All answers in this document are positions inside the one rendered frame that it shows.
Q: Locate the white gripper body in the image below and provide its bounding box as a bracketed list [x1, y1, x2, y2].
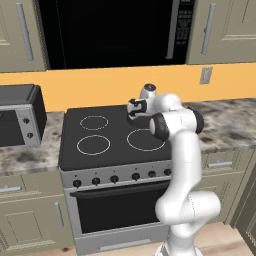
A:
[126, 98, 149, 122]

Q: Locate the black and steel stove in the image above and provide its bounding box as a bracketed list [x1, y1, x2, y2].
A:
[58, 104, 175, 256]

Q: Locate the steel stove bottom drawer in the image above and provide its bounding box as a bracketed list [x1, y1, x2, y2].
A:
[74, 225, 170, 256]

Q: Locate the black microwave oven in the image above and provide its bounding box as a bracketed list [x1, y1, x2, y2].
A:
[34, 0, 198, 71]

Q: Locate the olive drawer front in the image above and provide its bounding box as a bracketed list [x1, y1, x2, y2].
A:
[201, 149, 247, 177]
[0, 170, 64, 202]

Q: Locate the black oven door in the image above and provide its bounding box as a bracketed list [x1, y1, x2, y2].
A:
[68, 180, 173, 239]

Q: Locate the black and steel toaster oven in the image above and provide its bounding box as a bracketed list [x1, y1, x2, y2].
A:
[0, 83, 48, 149]

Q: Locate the olive base cupboard door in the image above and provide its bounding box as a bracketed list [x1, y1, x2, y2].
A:
[195, 170, 248, 224]
[0, 194, 75, 256]

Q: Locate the olive side cupboard panel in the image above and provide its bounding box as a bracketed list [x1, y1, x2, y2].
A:
[231, 165, 256, 256]

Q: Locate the grey wall outlet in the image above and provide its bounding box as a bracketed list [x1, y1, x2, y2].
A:
[199, 66, 214, 85]

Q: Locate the grey microwave handle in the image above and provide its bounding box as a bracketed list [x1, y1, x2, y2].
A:
[165, 0, 181, 61]

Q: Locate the black oven door handle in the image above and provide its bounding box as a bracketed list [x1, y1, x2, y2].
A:
[69, 182, 172, 199]

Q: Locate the grey drawer handle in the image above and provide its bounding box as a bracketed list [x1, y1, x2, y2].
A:
[206, 161, 234, 169]
[0, 185, 23, 194]

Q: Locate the grey wall cupboard handle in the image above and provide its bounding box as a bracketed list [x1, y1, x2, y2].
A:
[15, 2, 35, 62]
[200, 2, 217, 56]

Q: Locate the olive wall cupboard door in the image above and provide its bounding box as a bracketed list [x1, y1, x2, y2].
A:
[185, 0, 256, 66]
[0, 0, 48, 73]

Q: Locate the grey base cupboard handle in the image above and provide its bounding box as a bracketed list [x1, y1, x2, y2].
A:
[54, 201, 65, 229]

